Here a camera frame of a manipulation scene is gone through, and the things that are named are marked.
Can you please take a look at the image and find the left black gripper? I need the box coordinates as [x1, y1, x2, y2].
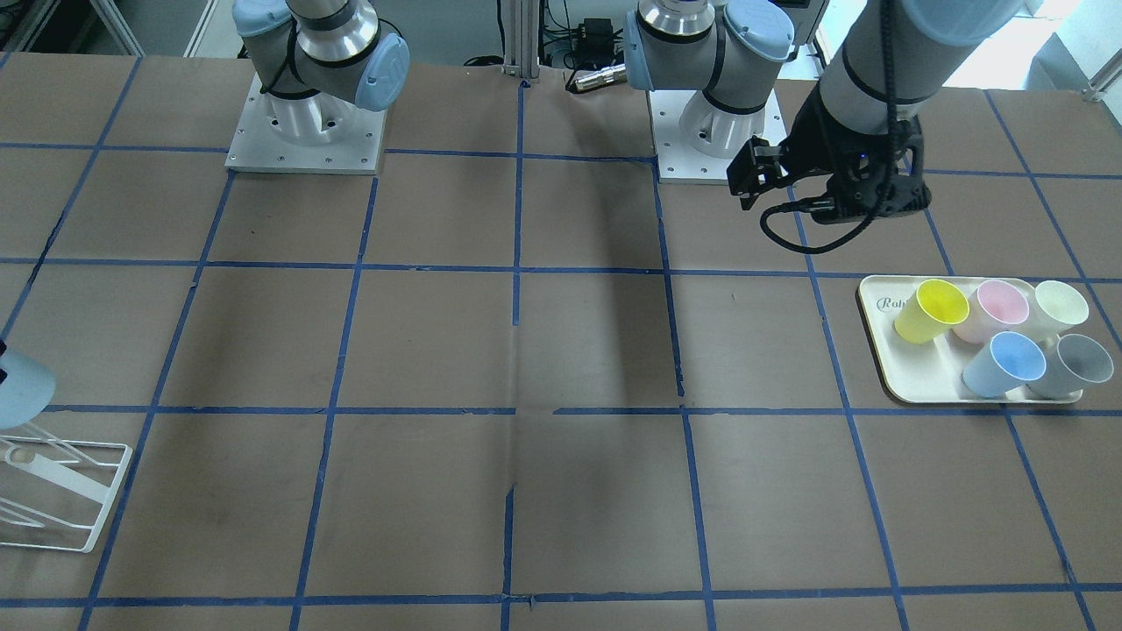
[727, 88, 923, 213]

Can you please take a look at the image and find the light blue ikea cup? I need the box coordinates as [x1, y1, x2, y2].
[1, 341, 57, 430]

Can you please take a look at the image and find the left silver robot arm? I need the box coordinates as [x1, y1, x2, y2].
[622, 1, 1019, 225]

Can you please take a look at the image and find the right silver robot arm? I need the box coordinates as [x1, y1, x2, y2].
[232, 1, 410, 146]

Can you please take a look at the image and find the yellow plastic cup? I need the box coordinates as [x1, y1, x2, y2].
[893, 278, 971, 344]

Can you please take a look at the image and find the pink plastic cup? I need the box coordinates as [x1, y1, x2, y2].
[951, 278, 1030, 344]

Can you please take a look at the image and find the cream white cup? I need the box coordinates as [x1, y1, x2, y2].
[1020, 280, 1089, 341]

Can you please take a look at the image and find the grey plastic cup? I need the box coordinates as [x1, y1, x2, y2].
[1026, 333, 1115, 400]

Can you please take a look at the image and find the silver flashlight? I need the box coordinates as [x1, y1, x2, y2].
[565, 63, 628, 95]

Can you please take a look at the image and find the cream plastic tray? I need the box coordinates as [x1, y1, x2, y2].
[856, 274, 1083, 405]

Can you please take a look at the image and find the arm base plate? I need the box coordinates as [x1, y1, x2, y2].
[224, 76, 386, 176]
[649, 89, 787, 188]

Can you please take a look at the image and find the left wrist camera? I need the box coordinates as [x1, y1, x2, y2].
[811, 172, 934, 226]

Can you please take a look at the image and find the aluminium frame post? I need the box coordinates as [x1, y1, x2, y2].
[498, 1, 543, 83]

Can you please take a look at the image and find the white wire cup rack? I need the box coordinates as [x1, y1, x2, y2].
[1, 422, 134, 554]

